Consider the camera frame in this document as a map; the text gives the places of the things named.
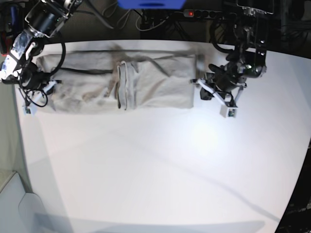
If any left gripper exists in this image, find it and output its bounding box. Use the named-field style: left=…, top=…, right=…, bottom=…
left=190, top=72, right=247, bottom=118

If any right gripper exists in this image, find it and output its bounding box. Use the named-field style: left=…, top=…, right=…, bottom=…
left=21, top=80, right=62, bottom=115

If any beige t-shirt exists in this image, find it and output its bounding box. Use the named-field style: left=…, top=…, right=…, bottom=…
left=43, top=45, right=197, bottom=115

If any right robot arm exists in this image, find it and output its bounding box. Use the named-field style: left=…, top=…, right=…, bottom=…
left=0, top=0, right=82, bottom=115

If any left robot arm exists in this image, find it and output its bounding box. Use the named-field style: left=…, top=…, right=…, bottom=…
left=191, top=0, right=275, bottom=118

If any red black clamp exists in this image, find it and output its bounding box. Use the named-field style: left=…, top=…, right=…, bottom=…
left=0, top=31, right=8, bottom=56

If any blue box top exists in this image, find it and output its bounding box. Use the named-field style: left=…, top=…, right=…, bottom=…
left=117, top=0, right=186, bottom=10

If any black power strip red switch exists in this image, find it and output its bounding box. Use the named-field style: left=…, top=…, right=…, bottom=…
left=182, top=9, right=222, bottom=20

